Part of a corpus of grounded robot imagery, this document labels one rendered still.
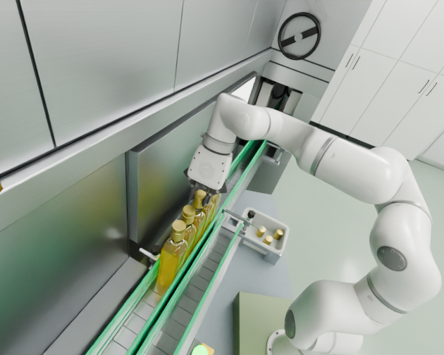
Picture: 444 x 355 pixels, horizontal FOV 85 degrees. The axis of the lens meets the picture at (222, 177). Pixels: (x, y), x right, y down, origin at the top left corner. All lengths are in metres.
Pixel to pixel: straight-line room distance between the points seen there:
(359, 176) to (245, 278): 0.73
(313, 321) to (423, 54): 4.07
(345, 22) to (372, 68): 2.87
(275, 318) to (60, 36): 0.92
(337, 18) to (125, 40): 1.18
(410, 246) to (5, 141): 0.57
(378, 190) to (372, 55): 3.89
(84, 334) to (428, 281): 0.75
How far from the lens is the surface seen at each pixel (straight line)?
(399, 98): 4.48
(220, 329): 0.97
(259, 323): 0.93
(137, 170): 0.58
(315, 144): 0.47
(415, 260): 0.47
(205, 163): 0.62
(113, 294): 0.84
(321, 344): 0.66
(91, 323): 0.83
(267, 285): 1.09
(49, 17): 0.38
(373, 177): 0.45
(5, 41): 0.36
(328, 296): 0.56
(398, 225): 0.49
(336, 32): 1.50
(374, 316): 0.59
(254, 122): 0.50
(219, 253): 0.93
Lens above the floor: 1.65
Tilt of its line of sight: 39 degrees down
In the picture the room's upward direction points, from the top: 17 degrees clockwise
